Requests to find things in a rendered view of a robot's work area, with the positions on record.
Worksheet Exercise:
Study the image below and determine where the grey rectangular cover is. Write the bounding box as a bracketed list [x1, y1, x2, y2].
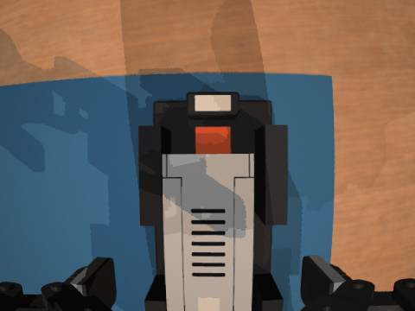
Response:
[163, 154, 254, 311]

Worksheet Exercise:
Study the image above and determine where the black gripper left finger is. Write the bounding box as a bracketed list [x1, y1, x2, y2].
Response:
[0, 257, 117, 311]

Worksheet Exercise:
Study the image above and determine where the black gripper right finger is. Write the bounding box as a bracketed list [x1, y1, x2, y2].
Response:
[300, 255, 415, 311]

